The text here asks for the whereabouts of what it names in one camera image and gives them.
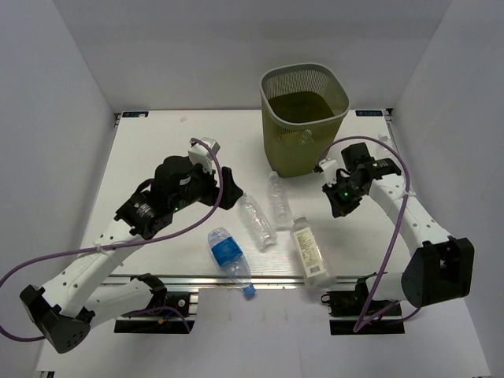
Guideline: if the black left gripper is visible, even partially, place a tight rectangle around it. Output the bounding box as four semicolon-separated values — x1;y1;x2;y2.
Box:
170;158;243;213

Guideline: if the square bottle yellow label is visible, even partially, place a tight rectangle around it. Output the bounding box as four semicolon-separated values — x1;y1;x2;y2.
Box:
291;216;334;289

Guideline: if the clear bottle white cap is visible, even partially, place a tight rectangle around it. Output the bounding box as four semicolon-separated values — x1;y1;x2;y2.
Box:
276;129;315;148

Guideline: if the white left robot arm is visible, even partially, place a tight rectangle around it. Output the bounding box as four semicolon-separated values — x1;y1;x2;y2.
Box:
20;156;243;354

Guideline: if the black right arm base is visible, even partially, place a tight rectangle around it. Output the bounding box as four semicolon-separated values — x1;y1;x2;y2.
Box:
321;291;405;336

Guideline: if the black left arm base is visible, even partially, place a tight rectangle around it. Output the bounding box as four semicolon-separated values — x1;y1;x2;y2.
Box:
113;287;198;335

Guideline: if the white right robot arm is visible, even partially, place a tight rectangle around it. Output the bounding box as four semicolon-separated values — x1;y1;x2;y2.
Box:
315;143;475;314

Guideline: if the olive green mesh bin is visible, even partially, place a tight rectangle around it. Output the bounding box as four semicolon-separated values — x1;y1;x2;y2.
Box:
260;63;350;178

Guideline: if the clear crumpled bottle centre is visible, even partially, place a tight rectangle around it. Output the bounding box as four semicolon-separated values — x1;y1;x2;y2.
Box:
268;171;292;228

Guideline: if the blue label water bottle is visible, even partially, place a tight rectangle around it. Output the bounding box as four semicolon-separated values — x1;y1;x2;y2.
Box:
207;228;256;299

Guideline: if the clear crumpled bottle centre-left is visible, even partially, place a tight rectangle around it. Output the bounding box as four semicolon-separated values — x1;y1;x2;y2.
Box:
238;194;278;250

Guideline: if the clear bottle far right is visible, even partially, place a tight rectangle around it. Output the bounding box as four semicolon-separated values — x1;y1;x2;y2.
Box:
375;133;395;160

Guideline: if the right blue table sticker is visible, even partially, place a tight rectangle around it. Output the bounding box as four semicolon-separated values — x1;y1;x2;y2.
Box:
355;109;383;117

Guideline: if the blue table sticker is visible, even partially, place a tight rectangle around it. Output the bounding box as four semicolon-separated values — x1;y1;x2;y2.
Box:
121;111;149;118
355;109;383;117

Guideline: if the left blue table sticker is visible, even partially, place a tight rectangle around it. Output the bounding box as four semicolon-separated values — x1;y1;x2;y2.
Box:
121;111;149;118

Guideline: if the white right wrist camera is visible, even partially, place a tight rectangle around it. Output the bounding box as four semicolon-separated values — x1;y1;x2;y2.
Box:
313;158;339;187

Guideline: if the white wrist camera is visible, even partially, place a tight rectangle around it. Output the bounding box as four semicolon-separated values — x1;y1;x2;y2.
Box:
187;137;221;174
313;158;339;187

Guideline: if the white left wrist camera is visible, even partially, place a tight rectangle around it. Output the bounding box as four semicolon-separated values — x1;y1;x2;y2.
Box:
187;137;221;174

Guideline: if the aluminium table front rail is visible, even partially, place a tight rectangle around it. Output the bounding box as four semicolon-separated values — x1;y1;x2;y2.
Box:
69;273;406;288

